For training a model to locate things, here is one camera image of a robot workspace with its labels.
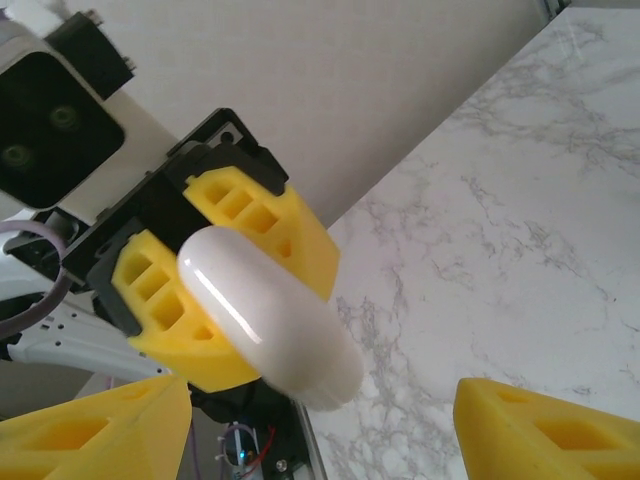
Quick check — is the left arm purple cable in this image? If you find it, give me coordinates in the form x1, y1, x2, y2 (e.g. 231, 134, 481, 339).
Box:
0, 219, 204, 480

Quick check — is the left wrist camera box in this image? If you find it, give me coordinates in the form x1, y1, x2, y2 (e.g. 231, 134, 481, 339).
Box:
0, 0, 176, 229

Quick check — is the white earbud charging case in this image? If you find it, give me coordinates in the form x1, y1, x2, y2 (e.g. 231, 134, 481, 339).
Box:
177, 224, 364, 411

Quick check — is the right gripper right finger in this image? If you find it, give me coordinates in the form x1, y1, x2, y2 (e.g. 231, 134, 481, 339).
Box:
452, 377, 640, 480

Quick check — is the aluminium table edge rail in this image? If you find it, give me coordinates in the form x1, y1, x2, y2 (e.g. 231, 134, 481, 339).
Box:
292, 397, 329, 480

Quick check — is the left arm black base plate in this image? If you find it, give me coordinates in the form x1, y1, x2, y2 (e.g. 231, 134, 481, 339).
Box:
189, 382, 281, 426

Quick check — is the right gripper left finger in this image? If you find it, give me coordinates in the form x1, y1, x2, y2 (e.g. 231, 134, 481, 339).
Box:
0, 374, 194, 480

